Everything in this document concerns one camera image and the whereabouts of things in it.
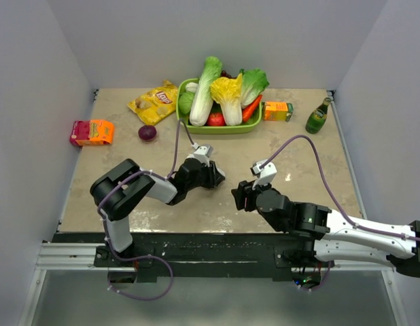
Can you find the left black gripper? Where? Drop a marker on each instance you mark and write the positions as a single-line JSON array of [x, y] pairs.
[[215, 177]]

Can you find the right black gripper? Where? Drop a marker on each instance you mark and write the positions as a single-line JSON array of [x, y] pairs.
[[244, 191]]

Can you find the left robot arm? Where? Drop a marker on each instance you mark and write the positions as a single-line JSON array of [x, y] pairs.
[[118, 192]]

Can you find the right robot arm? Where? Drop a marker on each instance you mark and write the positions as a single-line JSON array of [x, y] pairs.
[[324, 236]]

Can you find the green plastic basket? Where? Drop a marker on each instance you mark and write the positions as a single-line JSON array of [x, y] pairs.
[[240, 129]]

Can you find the red apple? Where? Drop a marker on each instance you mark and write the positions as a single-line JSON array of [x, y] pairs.
[[216, 120]]

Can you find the green napa cabbage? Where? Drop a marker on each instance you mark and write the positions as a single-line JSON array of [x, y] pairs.
[[203, 101]]

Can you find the orange carrot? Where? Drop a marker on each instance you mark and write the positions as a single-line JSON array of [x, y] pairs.
[[250, 109]]

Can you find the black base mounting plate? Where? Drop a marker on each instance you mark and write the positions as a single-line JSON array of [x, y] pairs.
[[204, 255]]

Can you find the purple red onion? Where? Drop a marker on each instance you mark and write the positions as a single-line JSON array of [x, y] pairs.
[[147, 133]]

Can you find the round green cabbage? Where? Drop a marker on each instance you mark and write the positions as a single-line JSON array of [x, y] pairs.
[[185, 102]]

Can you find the yellow napa cabbage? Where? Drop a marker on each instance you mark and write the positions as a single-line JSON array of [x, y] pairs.
[[226, 93]]

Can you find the orange juice carton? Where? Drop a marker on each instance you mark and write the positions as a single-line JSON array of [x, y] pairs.
[[277, 111]]

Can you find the white garlic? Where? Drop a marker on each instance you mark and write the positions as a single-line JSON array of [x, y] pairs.
[[191, 87]]

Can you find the yellow Lays chips bag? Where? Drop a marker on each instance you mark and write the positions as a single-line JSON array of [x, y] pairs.
[[156, 104]]

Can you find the green leafy cabbage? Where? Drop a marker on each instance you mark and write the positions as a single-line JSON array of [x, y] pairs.
[[254, 82]]

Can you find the dark red grapes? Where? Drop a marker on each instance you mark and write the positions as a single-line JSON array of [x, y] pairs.
[[225, 74]]

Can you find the green Perrier glass bottle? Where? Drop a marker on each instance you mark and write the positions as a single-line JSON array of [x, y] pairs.
[[318, 117]]

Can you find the orange pink snack box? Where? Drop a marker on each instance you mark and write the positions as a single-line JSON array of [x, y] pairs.
[[91, 132]]

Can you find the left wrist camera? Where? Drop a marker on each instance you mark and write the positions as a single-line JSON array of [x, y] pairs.
[[202, 153]]

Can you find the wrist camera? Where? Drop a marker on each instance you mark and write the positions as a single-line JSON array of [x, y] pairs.
[[264, 173], [202, 153]]

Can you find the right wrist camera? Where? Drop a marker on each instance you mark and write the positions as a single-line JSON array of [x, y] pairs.
[[264, 173]]

